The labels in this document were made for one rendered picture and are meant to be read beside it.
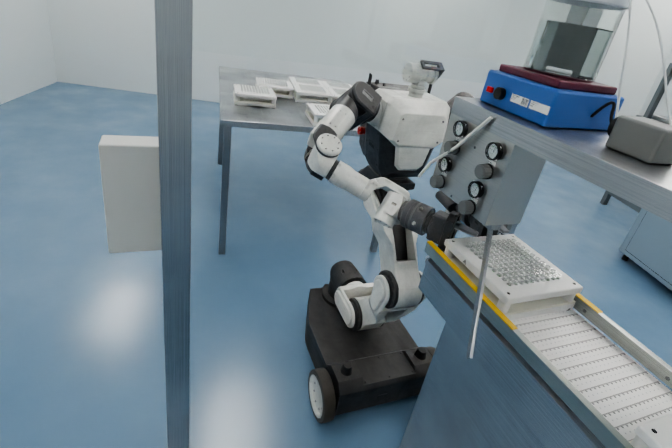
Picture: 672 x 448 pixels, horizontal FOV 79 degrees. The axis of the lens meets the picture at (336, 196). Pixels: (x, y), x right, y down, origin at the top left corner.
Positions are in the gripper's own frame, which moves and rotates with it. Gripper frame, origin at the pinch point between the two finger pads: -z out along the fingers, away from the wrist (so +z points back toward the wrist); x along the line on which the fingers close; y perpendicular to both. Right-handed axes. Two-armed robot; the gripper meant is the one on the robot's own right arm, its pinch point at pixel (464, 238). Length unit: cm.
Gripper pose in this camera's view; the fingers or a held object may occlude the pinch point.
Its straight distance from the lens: 117.1
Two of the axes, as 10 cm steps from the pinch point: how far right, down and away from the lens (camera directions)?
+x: -1.6, 8.9, 4.3
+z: -7.9, -3.8, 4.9
